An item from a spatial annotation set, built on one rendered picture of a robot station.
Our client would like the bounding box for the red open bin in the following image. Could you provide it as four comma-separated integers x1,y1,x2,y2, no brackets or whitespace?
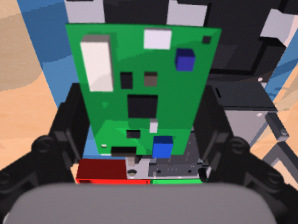
76,159,150,184

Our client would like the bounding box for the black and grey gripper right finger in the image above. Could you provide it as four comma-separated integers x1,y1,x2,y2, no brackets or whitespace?
193,85,298,224

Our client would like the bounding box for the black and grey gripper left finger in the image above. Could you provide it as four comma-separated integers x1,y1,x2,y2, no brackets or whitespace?
0,83,90,224

